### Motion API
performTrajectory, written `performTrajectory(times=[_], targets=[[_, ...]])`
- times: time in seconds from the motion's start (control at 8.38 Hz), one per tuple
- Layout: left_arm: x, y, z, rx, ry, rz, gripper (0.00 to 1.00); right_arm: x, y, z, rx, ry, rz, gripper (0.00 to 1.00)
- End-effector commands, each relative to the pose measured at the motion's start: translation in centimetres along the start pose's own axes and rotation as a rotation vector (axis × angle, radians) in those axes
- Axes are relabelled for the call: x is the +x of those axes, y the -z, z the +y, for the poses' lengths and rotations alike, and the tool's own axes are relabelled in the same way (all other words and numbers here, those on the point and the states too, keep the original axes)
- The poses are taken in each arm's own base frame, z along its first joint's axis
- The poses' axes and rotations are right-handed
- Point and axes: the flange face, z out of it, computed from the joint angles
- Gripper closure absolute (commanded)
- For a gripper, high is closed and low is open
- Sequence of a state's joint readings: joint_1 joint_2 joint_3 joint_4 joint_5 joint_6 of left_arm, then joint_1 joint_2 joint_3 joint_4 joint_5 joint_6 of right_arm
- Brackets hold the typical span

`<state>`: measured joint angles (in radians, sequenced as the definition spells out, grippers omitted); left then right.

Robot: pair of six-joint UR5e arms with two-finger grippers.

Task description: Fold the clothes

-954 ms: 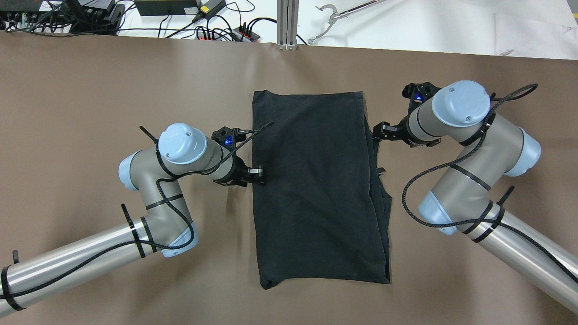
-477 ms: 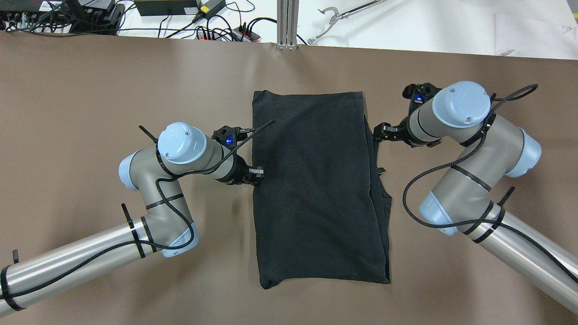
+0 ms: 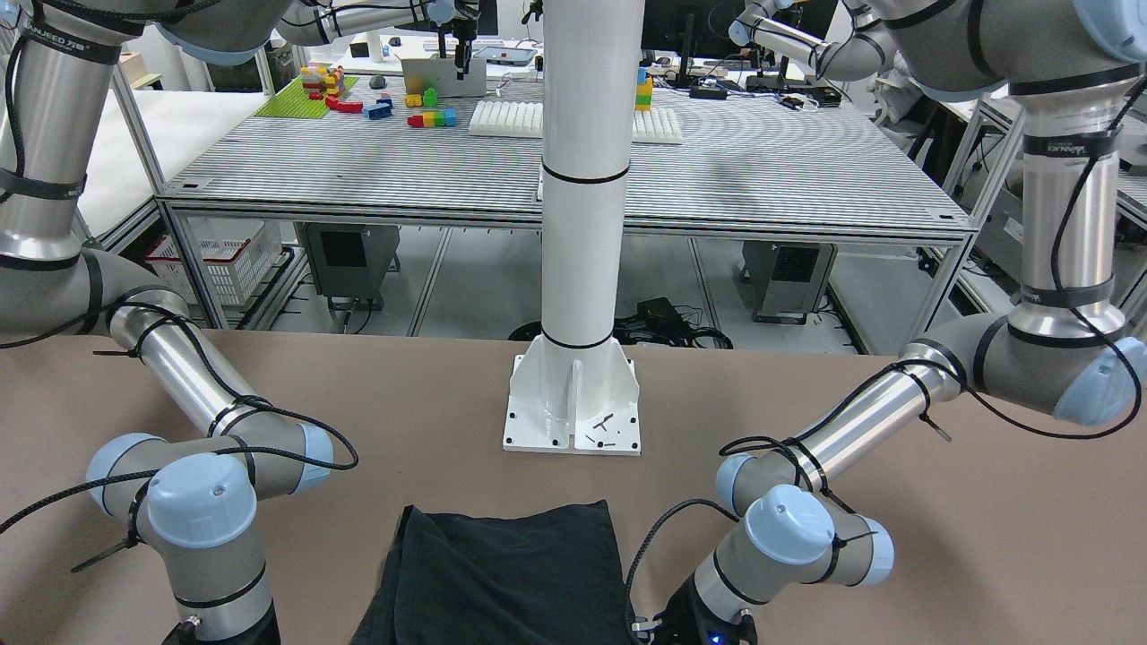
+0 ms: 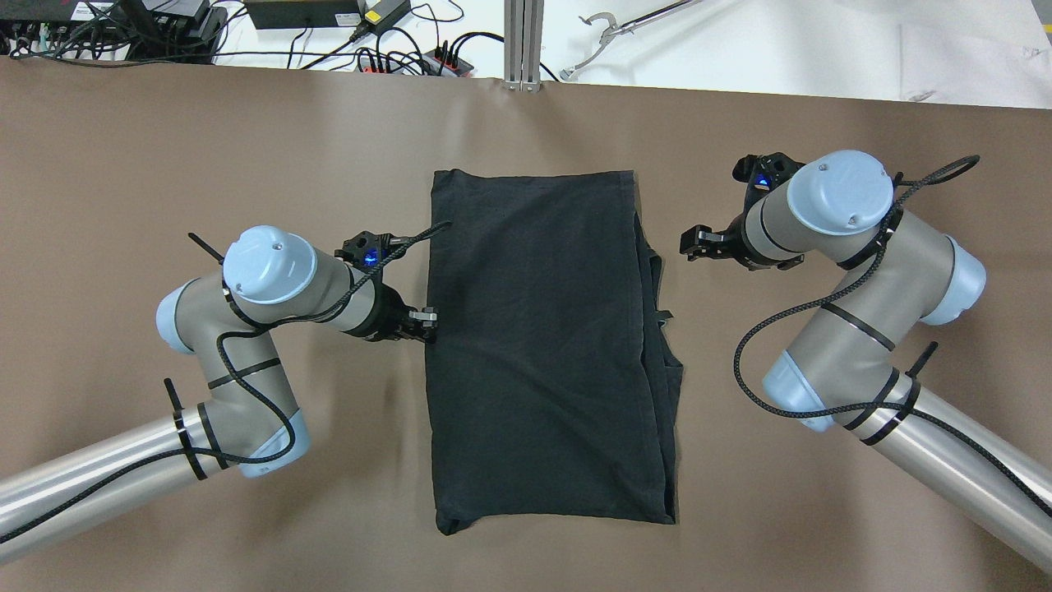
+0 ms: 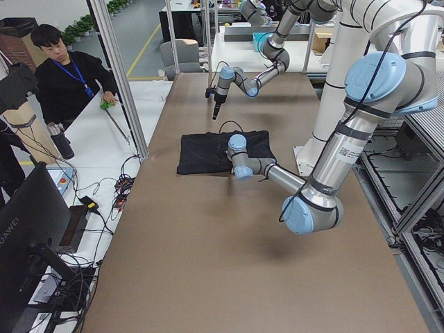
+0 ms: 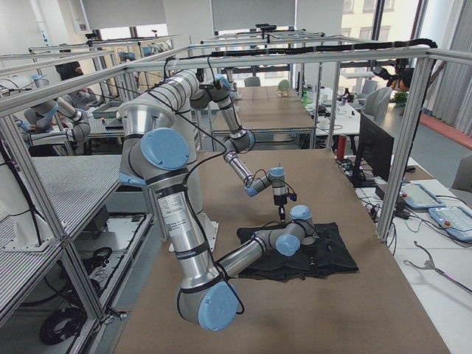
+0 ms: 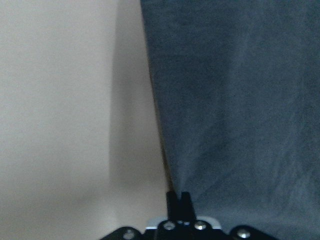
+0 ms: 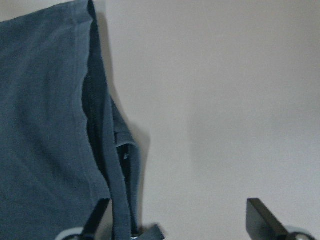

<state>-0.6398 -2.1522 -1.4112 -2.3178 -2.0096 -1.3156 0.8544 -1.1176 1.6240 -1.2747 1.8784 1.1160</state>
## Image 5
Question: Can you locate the black computer monitor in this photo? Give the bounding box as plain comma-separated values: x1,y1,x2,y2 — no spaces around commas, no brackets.
1,162,85,332

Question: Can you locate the black water bottle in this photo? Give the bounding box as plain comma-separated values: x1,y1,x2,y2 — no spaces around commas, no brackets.
47,122,75,160

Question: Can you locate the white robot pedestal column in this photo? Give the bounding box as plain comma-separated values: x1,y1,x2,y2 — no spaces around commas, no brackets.
296,1,443,176

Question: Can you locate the black t-shirt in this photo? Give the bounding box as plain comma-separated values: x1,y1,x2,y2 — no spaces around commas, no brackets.
177,130,275,175

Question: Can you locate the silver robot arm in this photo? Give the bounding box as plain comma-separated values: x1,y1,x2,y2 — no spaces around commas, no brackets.
214,1,443,234
205,1,338,120

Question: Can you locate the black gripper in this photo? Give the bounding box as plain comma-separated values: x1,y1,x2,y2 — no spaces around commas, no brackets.
205,86,226,120

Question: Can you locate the blue teach pendant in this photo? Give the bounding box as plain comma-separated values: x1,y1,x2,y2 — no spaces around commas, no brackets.
46,166,74,195

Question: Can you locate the metal reacher grabber tool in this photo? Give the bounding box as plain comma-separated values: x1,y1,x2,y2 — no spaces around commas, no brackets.
100,101,131,146

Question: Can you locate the person in black sweater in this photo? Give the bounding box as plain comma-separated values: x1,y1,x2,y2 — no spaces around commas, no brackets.
31,24,117,129

